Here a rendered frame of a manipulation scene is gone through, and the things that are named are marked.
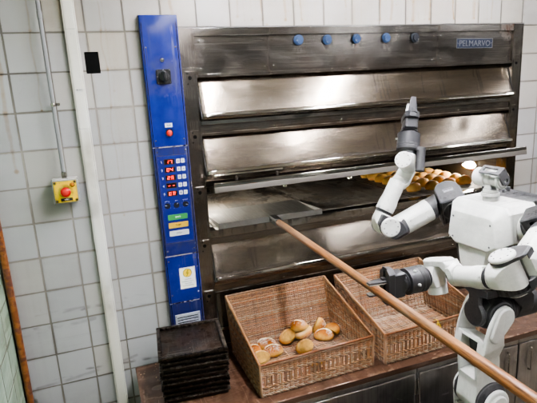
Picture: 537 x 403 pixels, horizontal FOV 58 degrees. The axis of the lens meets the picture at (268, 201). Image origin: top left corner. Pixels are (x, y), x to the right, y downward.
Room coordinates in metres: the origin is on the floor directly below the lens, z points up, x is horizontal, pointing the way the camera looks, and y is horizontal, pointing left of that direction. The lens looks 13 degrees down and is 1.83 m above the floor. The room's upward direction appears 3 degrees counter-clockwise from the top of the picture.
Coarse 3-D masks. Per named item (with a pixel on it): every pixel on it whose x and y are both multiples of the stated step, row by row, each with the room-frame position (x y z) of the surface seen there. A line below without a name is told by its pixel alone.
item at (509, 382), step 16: (304, 240) 1.92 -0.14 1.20; (352, 272) 1.55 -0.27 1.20; (368, 288) 1.44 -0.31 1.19; (400, 304) 1.29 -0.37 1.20; (416, 320) 1.20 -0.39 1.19; (432, 336) 1.14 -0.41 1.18; (448, 336) 1.10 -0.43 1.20; (464, 352) 1.03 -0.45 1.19; (480, 368) 0.98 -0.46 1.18; (496, 368) 0.95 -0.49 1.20; (512, 384) 0.90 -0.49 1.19; (528, 400) 0.86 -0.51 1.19
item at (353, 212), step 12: (468, 192) 2.72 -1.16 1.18; (480, 192) 2.75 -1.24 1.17; (372, 204) 2.56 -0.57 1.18; (408, 204) 2.59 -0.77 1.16; (312, 216) 2.39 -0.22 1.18; (324, 216) 2.42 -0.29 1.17; (336, 216) 2.44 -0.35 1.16; (348, 216) 2.46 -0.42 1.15; (216, 228) 2.26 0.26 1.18; (228, 228) 2.25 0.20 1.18; (240, 228) 2.27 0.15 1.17; (252, 228) 2.29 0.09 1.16; (264, 228) 2.31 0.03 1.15; (276, 228) 2.33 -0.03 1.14
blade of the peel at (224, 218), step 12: (264, 204) 2.67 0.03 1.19; (276, 204) 2.65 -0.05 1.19; (288, 204) 2.64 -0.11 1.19; (300, 204) 2.63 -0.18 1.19; (216, 216) 2.47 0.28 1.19; (228, 216) 2.45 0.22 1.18; (240, 216) 2.44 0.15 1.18; (252, 216) 2.43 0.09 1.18; (264, 216) 2.42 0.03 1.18; (288, 216) 2.35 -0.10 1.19; (300, 216) 2.37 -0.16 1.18
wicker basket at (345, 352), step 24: (264, 288) 2.26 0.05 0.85; (288, 288) 2.30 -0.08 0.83; (240, 312) 2.19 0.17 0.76; (264, 312) 2.23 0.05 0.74; (288, 312) 2.27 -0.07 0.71; (312, 312) 2.31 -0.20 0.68; (336, 312) 2.25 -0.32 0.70; (240, 336) 1.99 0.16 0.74; (264, 336) 2.20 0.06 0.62; (312, 336) 2.23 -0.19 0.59; (336, 336) 2.21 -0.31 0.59; (360, 336) 2.04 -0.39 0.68; (240, 360) 2.02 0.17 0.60; (288, 360) 1.81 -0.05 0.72; (312, 360) 1.85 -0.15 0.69; (336, 360) 1.89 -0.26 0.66; (360, 360) 1.93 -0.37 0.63; (264, 384) 1.85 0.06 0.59; (288, 384) 1.81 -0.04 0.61
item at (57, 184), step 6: (54, 180) 1.95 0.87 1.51; (60, 180) 1.95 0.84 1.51; (66, 180) 1.96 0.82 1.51; (72, 180) 1.96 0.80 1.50; (54, 186) 1.94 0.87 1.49; (60, 186) 1.94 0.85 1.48; (66, 186) 1.95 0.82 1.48; (78, 186) 2.00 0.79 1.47; (54, 192) 1.94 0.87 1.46; (60, 192) 1.94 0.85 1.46; (72, 192) 1.96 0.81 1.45; (78, 192) 1.97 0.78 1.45; (54, 198) 1.94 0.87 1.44; (60, 198) 1.94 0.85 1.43; (66, 198) 1.95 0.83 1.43; (72, 198) 1.96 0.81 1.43; (78, 198) 1.97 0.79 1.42
